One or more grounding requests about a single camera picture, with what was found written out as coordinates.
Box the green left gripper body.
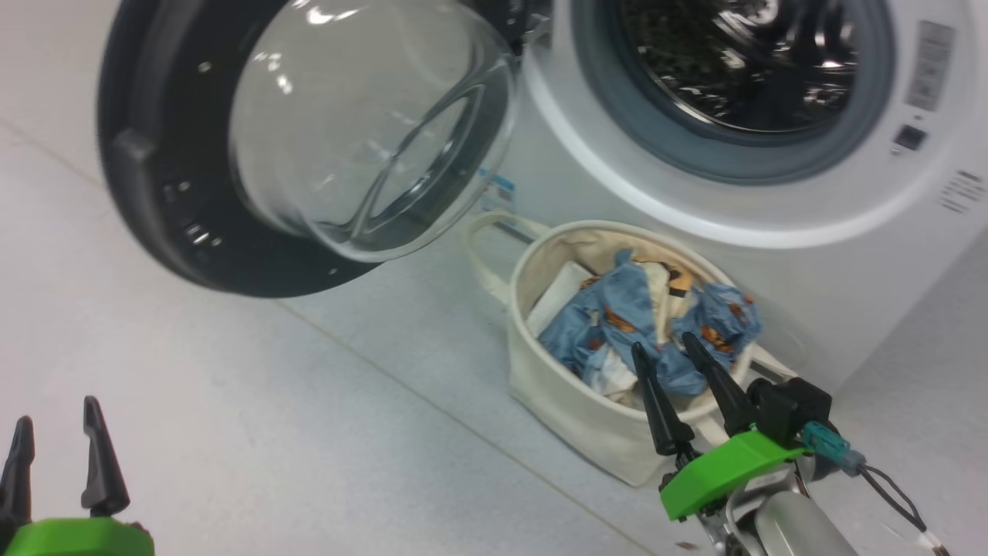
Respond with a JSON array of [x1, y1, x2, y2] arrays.
[[0, 516, 155, 556]]

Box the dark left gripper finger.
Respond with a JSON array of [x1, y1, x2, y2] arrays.
[[0, 415, 36, 530], [81, 396, 130, 518]]

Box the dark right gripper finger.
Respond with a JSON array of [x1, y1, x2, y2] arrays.
[[631, 341, 695, 458], [682, 332, 757, 437]]

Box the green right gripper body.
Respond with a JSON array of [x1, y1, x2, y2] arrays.
[[658, 429, 807, 522]]

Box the blue patterned garment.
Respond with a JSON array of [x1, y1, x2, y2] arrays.
[[538, 249, 763, 398]]

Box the washing machine door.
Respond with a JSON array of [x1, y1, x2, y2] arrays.
[[96, 0, 541, 298]]

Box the cream canvas laundry basket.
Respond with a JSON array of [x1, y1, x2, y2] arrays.
[[463, 212, 800, 487]]

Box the white front-load washing machine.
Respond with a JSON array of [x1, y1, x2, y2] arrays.
[[494, 0, 988, 395]]

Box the steel washing machine drum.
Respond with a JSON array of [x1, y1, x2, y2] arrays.
[[617, 0, 861, 134]]

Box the white folded cloth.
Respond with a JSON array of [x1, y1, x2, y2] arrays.
[[527, 261, 641, 402]]

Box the blue energy label sticker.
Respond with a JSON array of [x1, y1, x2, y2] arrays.
[[479, 168, 516, 225]]

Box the small printed text label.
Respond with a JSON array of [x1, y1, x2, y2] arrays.
[[938, 170, 985, 215]]

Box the grey warning label sticker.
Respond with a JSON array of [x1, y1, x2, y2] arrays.
[[905, 21, 956, 113]]

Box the teal plug right black cable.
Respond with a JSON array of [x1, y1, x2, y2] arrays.
[[803, 421, 950, 556]]

